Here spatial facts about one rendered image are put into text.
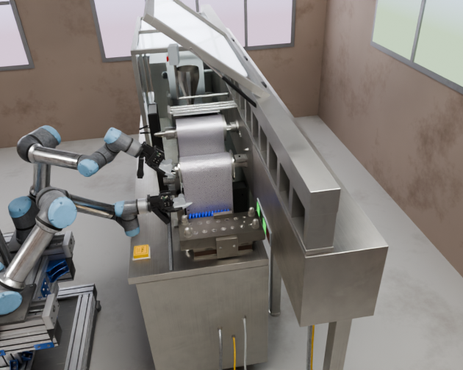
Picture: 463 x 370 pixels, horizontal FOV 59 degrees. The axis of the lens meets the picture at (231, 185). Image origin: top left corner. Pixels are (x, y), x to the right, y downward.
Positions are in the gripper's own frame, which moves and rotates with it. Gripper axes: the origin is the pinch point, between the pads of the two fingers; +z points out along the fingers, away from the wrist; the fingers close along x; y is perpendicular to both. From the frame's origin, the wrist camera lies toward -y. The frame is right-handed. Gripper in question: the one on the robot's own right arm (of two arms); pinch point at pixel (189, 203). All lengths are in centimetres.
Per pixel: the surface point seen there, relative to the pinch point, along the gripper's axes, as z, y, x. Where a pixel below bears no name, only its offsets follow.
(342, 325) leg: 48, -7, -77
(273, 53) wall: 125, -20, 332
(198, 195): 4.9, 4.4, -0.3
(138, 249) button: -27.1, -16.6, -9.8
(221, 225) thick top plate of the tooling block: 13.8, -6.0, -12.7
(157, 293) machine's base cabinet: -19.9, -30.9, -25.9
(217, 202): 13.9, -1.3, -0.3
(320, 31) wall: 183, 1, 333
